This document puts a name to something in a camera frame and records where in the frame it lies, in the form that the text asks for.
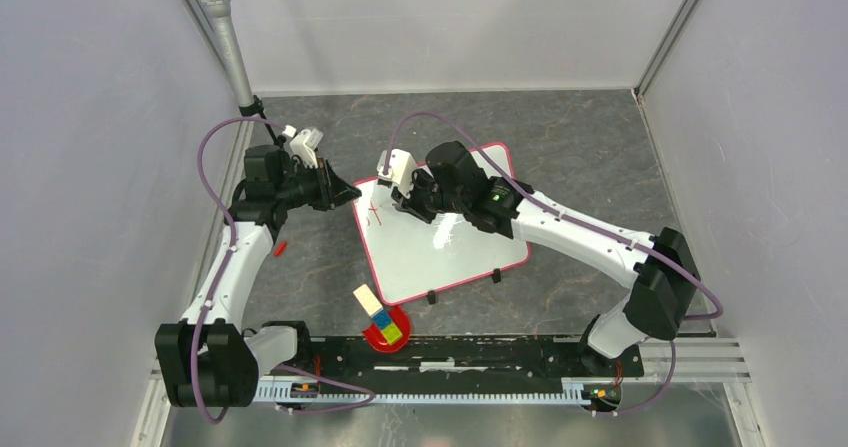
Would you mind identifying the purple cable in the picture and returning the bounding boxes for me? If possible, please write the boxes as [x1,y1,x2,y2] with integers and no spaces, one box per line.
[380,111,725,417]
[190,116,376,425]

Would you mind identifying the pink framed whiteboard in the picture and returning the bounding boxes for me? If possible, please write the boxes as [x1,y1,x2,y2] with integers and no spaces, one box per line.
[353,177,531,305]

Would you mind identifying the red curved toy base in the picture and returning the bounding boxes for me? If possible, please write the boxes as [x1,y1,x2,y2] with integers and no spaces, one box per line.
[362,306,412,354]

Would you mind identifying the blue toy brick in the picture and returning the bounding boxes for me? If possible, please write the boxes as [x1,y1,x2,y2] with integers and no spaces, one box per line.
[371,309,393,330]

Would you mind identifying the silver microphone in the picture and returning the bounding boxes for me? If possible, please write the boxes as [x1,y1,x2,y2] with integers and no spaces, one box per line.
[200,0,256,117]

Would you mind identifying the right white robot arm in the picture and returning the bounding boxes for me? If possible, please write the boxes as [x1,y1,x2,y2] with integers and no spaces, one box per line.
[377,141,700,375]

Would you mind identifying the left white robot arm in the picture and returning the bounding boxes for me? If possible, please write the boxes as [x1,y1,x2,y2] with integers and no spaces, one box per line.
[154,145,361,408]

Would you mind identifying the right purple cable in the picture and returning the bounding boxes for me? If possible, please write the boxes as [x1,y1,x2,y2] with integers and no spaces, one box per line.
[380,111,725,417]

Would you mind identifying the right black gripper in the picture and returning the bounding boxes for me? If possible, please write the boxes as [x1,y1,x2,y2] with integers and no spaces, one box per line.
[391,165,467,224]

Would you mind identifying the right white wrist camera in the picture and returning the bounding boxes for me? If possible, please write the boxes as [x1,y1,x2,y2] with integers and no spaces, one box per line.
[377,149,418,198]

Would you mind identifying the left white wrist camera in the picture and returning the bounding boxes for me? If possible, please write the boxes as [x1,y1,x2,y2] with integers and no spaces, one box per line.
[289,128,324,169]

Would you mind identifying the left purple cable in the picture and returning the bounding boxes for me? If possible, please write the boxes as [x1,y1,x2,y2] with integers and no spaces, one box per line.
[190,116,376,425]

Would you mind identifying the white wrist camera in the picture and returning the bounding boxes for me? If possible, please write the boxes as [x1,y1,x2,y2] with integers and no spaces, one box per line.
[289,128,324,169]
[377,149,418,198]

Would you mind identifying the white toy brick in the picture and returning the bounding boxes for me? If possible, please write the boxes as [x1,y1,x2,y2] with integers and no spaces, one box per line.
[353,284,383,318]

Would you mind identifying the green toy brick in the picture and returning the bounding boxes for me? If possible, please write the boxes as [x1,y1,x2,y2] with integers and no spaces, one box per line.
[377,322,405,346]

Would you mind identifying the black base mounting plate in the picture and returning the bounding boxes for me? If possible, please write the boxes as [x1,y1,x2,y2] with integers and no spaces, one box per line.
[289,335,645,395]

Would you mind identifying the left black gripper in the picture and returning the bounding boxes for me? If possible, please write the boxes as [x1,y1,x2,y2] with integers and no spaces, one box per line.
[275,157,362,212]

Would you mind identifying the red marker cap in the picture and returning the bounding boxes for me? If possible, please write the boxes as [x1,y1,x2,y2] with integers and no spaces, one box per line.
[273,241,288,257]

